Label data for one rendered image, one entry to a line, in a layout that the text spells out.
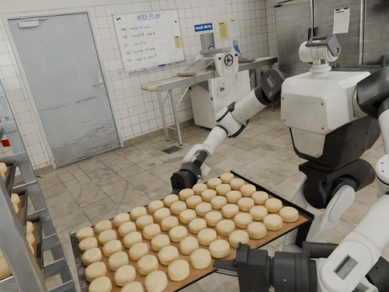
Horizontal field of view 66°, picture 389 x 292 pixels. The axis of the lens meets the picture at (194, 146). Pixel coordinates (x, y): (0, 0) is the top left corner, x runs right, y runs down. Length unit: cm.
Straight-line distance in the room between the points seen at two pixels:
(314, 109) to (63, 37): 405
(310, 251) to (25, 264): 54
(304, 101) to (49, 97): 398
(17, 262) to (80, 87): 424
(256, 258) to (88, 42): 433
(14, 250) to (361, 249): 60
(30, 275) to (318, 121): 84
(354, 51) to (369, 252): 409
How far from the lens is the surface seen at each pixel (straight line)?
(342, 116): 98
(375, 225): 73
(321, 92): 99
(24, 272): 55
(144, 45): 502
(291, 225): 87
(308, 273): 69
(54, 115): 465
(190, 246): 79
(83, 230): 99
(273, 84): 120
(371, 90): 94
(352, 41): 467
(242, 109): 130
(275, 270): 69
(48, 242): 104
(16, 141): 93
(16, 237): 52
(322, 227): 117
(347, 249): 69
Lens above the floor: 146
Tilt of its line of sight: 20 degrees down
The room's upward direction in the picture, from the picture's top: 9 degrees counter-clockwise
